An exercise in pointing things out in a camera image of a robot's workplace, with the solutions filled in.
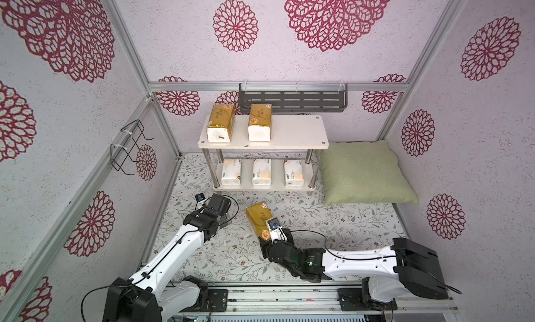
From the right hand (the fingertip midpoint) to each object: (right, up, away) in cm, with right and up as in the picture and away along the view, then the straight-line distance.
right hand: (265, 234), depth 77 cm
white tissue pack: (-16, +23, +20) cm, 35 cm away
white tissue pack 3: (+13, +23, +20) cm, 33 cm away
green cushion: (+46, +23, +20) cm, 55 cm away
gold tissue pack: (-2, +8, 0) cm, 8 cm away
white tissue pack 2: (-2, +23, +20) cm, 31 cm away
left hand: (-20, +3, +6) cm, 22 cm away
